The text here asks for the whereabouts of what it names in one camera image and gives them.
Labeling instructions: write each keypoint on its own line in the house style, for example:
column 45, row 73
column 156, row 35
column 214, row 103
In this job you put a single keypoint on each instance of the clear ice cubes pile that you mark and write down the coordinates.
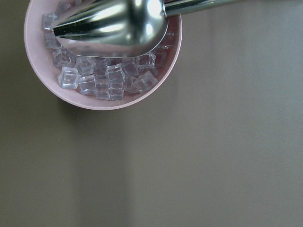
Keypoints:
column 103, row 77

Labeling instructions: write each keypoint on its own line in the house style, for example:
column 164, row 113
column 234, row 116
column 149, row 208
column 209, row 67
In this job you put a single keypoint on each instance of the steel ice scoop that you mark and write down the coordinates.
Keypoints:
column 122, row 28

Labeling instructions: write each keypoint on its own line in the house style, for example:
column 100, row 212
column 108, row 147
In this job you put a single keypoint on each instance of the pink bowl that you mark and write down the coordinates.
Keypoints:
column 41, row 61

